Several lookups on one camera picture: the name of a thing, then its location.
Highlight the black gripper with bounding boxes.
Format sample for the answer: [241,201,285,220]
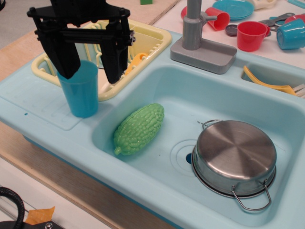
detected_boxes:
[27,0,136,84]

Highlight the blue plastic cup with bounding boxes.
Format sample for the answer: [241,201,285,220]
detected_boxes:
[58,60,98,118]

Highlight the red cup behind faucet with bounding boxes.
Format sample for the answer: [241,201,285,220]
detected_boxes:
[180,6,187,20]

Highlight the red cup lying down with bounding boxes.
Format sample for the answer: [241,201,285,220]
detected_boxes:
[205,7,230,31]

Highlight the light blue toy sink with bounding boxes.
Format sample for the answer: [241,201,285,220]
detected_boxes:
[0,31,305,229]

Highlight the red cup far right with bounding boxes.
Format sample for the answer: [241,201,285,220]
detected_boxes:
[285,14,305,24]

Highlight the orange spatula in rack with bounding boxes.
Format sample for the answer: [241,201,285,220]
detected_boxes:
[124,52,148,75]

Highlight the pale yellow dish rack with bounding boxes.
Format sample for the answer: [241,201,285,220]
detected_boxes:
[31,20,172,101]

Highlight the green block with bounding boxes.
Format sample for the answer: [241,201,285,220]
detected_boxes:
[140,0,153,5]

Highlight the green toy bitter gourd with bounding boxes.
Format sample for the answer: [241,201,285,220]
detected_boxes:
[113,103,164,156]

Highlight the grey toy faucet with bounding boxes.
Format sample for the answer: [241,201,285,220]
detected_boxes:
[170,0,237,74]

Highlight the dark grey round lid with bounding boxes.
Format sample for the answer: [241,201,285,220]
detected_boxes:
[225,24,237,37]

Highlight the stacked blue plates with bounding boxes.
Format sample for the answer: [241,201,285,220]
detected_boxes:
[212,0,254,21]

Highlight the red mug upright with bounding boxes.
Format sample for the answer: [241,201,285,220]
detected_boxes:
[237,21,270,52]

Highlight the cream toy object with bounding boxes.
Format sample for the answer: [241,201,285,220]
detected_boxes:
[249,0,277,10]

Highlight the orange tape piece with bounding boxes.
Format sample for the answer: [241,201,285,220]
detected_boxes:
[25,207,55,225]

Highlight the stainless steel pot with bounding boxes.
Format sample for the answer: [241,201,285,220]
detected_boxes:
[191,119,277,212]

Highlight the grey toy utensil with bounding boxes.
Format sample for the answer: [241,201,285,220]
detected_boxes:
[259,12,295,37]

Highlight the black device with screw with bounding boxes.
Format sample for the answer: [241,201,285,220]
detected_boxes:
[0,221,63,229]

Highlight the yellow-orange plastic spoon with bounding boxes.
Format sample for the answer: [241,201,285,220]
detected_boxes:
[243,66,297,96]

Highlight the blue mug lying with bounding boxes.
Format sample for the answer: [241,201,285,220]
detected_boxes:
[276,19,305,50]

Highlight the black cable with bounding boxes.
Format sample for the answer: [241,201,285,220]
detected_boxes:
[0,187,26,227]

